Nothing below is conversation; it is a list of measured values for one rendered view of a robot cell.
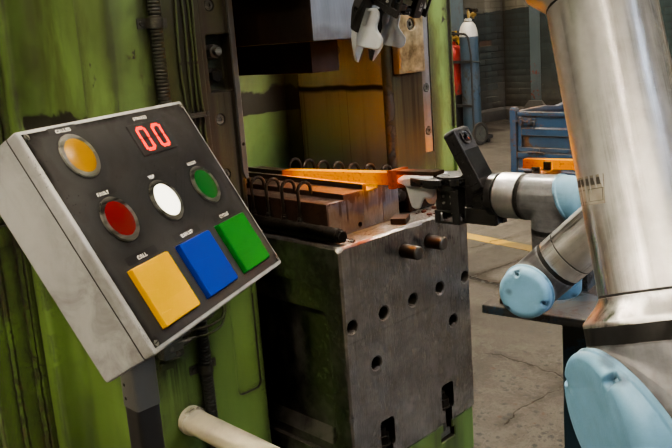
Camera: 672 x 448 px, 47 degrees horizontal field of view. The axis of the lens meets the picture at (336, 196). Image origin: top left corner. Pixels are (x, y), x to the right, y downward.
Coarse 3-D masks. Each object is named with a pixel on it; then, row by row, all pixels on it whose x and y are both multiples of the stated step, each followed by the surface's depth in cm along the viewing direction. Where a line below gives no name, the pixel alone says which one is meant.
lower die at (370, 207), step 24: (264, 168) 174; (264, 192) 157; (288, 192) 154; (312, 192) 149; (336, 192) 146; (360, 192) 147; (384, 192) 152; (288, 216) 149; (312, 216) 144; (336, 216) 143; (360, 216) 147; (384, 216) 152
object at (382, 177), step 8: (296, 168) 165; (400, 168) 143; (304, 176) 160; (312, 176) 158; (320, 176) 156; (328, 176) 155; (336, 176) 153; (344, 176) 152; (352, 176) 150; (360, 176) 148; (368, 176) 147; (376, 176) 146; (384, 176) 144; (392, 176) 142; (400, 176) 142; (384, 184) 144; (392, 184) 142; (400, 184) 142
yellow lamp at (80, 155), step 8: (72, 144) 88; (80, 144) 90; (72, 152) 88; (80, 152) 89; (88, 152) 90; (72, 160) 87; (80, 160) 88; (88, 160) 89; (80, 168) 88; (88, 168) 89
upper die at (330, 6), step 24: (240, 0) 146; (264, 0) 142; (288, 0) 137; (312, 0) 134; (336, 0) 138; (240, 24) 148; (264, 24) 143; (288, 24) 138; (312, 24) 134; (336, 24) 138
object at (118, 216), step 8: (112, 208) 88; (120, 208) 90; (112, 216) 88; (120, 216) 89; (128, 216) 90; (112, 224) 87; (120, 224) 88; (128, 224) 89; (120, 232) 88; (128, 232) 89
